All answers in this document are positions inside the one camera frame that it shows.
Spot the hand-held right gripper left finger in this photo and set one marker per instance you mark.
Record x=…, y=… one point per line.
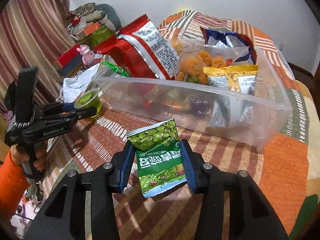
x=126, y=165

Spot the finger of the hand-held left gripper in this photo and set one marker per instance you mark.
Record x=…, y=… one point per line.
x=82, y=115
x=63, y=106

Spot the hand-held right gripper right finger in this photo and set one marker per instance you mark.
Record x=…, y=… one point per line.
x=188, y=165

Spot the green jelly cup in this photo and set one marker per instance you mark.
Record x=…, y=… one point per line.
x=87, y=100

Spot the green pea packet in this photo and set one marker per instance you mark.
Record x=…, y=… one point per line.
x=155, y=160

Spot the clear plastic container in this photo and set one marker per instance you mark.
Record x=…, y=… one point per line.
x=175, y=120

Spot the person's orange-sleeved left forearm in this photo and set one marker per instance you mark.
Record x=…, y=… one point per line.
x=11, y=180

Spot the person's left hand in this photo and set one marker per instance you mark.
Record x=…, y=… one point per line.
x=41, y=161

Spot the white plastic bag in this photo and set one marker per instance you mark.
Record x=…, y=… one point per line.
x=75, y=82

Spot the dark grey box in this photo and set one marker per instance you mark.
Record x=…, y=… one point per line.
x=72, y=68

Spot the red box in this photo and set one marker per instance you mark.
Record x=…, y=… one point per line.
x=66, y=55

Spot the pink toy figure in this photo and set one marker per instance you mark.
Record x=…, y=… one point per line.
x=87, y=55

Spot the green striped snack packet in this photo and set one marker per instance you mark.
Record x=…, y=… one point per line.
x=116, y=69

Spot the purple snack packet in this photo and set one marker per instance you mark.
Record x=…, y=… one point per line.
x=200, y=103

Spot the striped pink curtain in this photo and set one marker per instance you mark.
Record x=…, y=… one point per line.
x=30, y=35

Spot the green box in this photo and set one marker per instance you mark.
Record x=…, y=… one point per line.
x=101, y=36

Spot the orange box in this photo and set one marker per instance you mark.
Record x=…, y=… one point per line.
x=88, y=30

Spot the patchwork blanket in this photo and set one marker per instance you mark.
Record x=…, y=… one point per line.
x=282, y=160

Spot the red snack bag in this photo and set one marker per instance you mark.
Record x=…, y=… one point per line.
x=147, y=45

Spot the yellow and white snack packet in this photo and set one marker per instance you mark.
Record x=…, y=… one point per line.
x=232, y=80

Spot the patterned brown cloth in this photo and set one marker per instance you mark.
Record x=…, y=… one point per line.
x=83, y=9

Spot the grey cushion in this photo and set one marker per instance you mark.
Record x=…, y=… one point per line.
x=110, y=15

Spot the orange crispy snack bag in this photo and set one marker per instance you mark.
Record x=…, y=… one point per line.
x=197, y=62

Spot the blue snack packet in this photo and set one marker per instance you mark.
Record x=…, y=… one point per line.
x=232, y=42

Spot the wall socket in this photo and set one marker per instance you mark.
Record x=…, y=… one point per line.
x=282, y=47

